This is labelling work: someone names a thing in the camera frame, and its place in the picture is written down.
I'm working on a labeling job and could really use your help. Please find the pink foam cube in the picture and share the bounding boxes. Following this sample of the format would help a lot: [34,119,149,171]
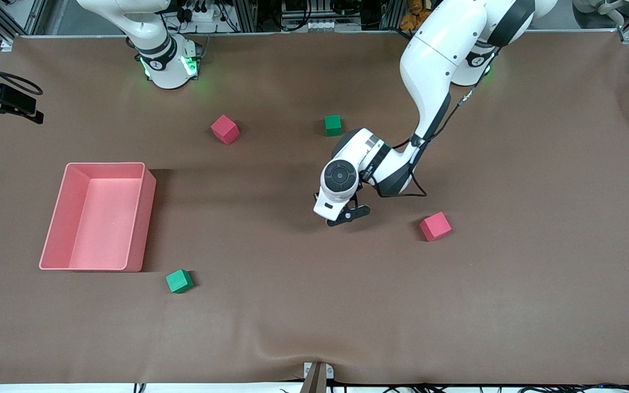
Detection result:
[210,115,240,146]
[419,212,453,242]

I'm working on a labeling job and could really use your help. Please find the brown table mat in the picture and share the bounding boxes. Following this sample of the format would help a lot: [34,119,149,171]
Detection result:
[0,30,629,385]

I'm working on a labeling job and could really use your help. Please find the pink plastic bin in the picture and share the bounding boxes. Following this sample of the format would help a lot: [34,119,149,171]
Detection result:
[39,162,157,272]

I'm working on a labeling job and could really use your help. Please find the white power strip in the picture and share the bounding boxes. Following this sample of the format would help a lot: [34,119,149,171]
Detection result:
[181,4,222,22]

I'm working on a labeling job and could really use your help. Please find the bag of orange snacks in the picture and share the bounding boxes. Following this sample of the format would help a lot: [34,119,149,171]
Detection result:
[400,0,431,32]

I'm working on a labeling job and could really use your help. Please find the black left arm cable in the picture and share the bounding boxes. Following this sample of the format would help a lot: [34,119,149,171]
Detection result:
[377,46,498,198]

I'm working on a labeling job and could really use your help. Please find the metal table edge bracket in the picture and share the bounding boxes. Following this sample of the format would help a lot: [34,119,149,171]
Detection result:
[303,361,335,393]

